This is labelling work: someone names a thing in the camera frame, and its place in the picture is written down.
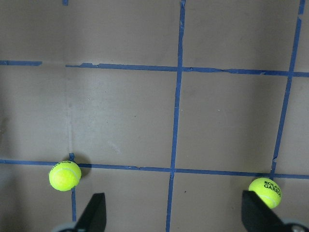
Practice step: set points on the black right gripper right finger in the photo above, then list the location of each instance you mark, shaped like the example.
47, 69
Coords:
256, 216

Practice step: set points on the tennis ball right side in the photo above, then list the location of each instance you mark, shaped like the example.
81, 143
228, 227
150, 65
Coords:
267, 190

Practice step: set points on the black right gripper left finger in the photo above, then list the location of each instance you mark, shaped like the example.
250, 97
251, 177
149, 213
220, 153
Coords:
94, 217

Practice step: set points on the tennis ball centre near bases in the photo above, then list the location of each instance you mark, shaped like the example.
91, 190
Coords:
65, 175

